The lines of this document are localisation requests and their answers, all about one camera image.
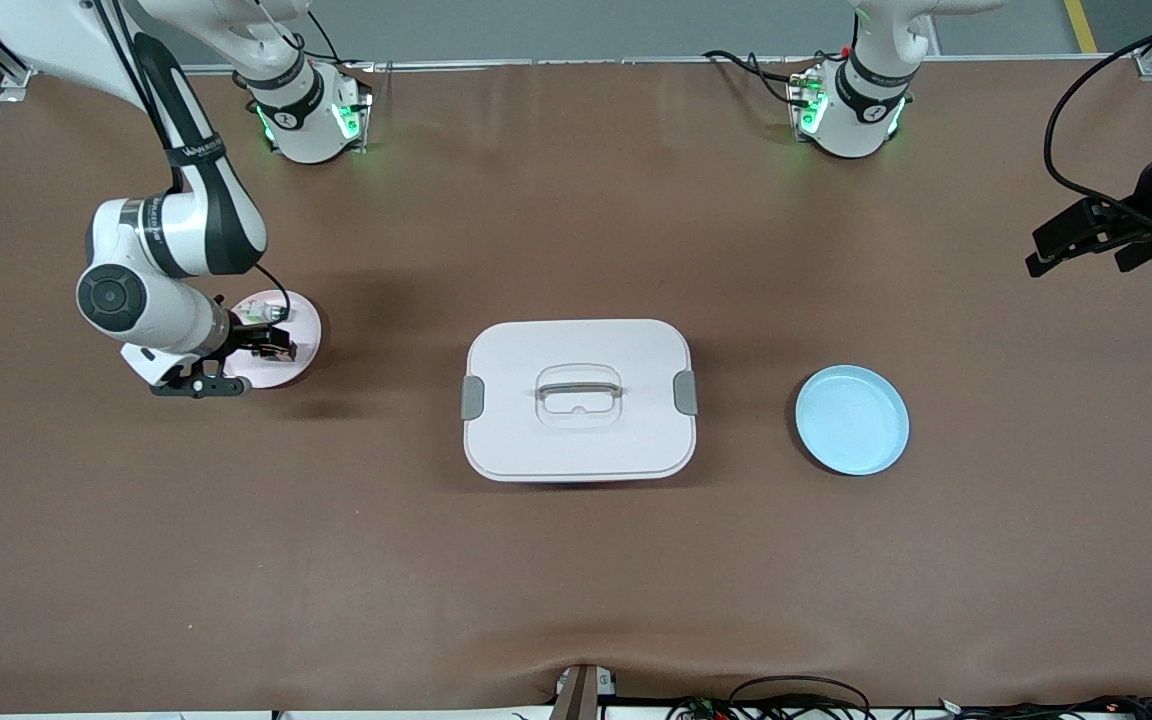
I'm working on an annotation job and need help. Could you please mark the white lidded box with handle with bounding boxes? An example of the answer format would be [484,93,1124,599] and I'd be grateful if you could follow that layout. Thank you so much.
[461,319,699,484]

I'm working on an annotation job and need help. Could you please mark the tangled cable bundle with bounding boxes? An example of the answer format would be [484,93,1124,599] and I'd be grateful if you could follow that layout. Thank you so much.
[876,693,1152,720]

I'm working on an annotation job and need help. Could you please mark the black looped cable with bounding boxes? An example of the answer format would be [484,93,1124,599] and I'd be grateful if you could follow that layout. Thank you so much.
[726,675,872,720]

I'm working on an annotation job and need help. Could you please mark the silver table edge rail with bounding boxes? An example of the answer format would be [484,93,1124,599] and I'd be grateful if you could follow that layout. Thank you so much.
[0,55,1152,79]

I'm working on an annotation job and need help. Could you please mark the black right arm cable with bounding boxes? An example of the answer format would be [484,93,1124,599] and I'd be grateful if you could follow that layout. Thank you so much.
[91,0,293,319]

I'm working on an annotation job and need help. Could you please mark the light blue round plate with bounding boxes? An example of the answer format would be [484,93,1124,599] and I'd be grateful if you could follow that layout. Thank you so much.
[795,364,910,477]

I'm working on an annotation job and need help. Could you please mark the black base cables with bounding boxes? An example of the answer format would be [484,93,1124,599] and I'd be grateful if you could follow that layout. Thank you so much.
[301,10,377,73]
[703,45,862,106]

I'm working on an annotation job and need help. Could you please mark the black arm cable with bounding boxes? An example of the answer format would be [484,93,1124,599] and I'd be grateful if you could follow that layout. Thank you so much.
[1042,0,1152,236]
[91,0,293,319]

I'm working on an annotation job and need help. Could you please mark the pink round plate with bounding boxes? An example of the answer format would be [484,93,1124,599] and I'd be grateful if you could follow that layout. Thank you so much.
[221,290,324,390]

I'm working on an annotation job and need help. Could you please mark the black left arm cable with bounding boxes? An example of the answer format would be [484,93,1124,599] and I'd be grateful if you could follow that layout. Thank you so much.
[1042,0,1152,236]

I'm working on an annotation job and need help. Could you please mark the brown table cover sheet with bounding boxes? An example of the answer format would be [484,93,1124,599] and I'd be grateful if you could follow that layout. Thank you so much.
[0,58,1152,716]

